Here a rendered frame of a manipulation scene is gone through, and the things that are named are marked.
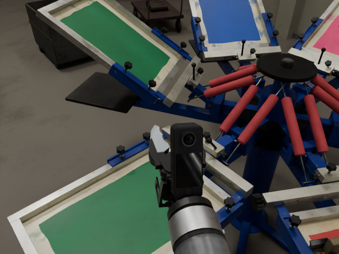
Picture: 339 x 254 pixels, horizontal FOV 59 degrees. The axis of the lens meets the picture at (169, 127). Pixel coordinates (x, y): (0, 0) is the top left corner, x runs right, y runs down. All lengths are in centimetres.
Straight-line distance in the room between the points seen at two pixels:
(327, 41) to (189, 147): 214
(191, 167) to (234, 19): 214
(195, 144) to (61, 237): 99
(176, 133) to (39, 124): 328
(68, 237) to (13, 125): 257
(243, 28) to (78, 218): 181
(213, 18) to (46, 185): 200
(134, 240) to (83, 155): 191
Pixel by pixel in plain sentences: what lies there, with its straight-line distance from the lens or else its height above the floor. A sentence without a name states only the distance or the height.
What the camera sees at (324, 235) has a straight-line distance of 143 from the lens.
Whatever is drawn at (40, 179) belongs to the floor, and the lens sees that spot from 299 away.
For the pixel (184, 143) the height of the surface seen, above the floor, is 175.
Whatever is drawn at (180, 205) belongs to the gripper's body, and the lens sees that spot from 45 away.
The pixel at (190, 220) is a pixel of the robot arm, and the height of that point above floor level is 169.
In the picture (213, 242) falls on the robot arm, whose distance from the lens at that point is 41.
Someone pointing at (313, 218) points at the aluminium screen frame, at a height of 98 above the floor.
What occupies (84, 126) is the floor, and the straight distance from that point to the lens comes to 346.
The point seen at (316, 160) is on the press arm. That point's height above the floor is 104.
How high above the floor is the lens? 204
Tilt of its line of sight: 38 degrees down
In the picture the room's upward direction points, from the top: straight up
